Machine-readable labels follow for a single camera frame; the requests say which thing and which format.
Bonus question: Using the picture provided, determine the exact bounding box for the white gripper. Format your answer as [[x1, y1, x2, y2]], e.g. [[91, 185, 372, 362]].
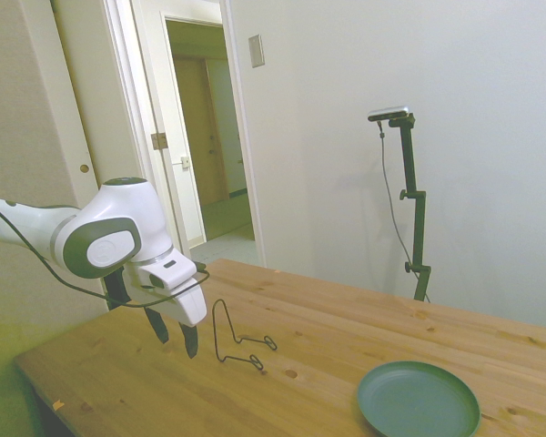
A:
[[126, 262, 209, 360]]

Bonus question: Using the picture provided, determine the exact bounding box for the green round plate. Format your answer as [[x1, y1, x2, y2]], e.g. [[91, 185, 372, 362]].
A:
[[357, 361, 482, 437]]

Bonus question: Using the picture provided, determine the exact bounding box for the brown wooden door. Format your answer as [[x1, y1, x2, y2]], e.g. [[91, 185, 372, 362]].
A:
[[172, 54, 231, 206]]

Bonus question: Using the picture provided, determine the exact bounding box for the white open door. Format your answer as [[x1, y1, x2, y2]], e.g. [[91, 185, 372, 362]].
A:
[[161, 15, 207, 249]]

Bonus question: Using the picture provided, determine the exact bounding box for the black wire plate stand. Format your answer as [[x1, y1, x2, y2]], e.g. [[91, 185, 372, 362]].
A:
[[212, 299, 278, 372]]

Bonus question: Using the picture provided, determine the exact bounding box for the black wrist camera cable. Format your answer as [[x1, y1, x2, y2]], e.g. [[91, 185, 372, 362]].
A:
[[0, 196, 209, 310]]

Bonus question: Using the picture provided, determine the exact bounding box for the black jointed camera stand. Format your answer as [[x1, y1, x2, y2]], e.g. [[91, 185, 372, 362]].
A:
[[386, 113, 433, 302]]

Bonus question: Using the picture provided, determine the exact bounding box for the camera on black stand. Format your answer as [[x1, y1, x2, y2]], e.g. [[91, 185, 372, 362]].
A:
[[377, 120, 431, 304]]

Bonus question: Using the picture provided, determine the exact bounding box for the beige wall switch plate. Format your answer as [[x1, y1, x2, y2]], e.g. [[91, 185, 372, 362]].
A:
[[248, 34, 266, 69]]

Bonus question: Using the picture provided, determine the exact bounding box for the silver camera on stand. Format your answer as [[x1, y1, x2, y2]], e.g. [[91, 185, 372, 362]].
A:
[[367, 105, 411, 123]]

